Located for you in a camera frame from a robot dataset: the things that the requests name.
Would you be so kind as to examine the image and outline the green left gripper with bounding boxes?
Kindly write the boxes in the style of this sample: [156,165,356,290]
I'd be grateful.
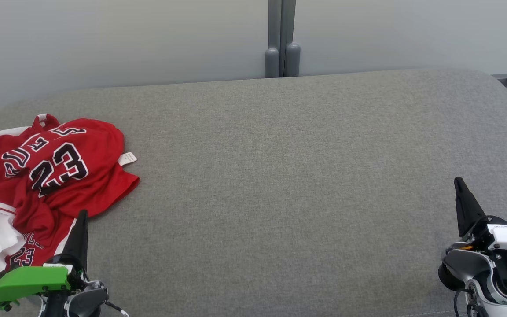
[0,210,90,310]

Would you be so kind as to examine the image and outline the red Bulls 23 shorts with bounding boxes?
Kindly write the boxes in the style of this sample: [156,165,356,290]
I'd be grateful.
[0,113,88,285]

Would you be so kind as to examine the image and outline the red Bulls 23 jersey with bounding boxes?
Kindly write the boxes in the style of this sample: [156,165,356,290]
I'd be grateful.
[0,117,140,276]

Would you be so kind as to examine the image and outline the grey partition post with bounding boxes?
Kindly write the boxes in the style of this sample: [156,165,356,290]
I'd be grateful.
[265,0,301,79]

